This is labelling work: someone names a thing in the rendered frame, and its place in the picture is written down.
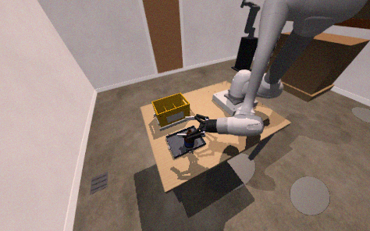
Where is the brown bottle with blue label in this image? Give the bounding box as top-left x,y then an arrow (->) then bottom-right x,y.
184,130 -> 194,148

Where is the yellow crate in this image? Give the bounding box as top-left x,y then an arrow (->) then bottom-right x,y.
152,93 -> 190,127

